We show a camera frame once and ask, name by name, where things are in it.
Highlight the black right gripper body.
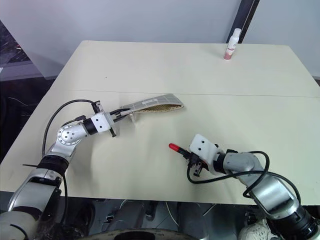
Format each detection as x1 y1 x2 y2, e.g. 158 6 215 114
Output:
185 152 209 177

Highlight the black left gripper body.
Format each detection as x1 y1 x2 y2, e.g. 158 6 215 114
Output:
91 100 119 139

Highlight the red marker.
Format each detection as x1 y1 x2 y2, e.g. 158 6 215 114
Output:
168 142 191 157

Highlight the grey grid pouch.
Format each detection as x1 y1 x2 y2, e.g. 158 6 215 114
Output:
116 93 186 125

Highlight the dark rounded base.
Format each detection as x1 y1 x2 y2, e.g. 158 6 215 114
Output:
86 227 205 240

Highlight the white mesh shoe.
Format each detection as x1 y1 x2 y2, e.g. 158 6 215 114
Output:
237 219 279 240

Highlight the white and pink bottle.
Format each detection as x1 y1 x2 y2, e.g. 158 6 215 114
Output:
223 27 242 61

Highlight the black vertical strip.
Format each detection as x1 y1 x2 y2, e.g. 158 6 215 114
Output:
237 0 261 45

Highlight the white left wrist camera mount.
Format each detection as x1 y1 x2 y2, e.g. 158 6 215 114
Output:
90 112 112 135

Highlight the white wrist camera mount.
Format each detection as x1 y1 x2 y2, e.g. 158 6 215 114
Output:
187 133 221 176
90 112 112 135

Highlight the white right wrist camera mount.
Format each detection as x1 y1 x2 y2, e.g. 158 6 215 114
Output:
187 133 221 176

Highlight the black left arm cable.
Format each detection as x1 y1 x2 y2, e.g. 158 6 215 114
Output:
42 99 97 158

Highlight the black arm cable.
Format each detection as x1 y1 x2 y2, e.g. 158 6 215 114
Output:
42 99 97 158
186 150 303 205

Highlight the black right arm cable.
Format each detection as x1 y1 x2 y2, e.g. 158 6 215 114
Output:
186 150 303 205

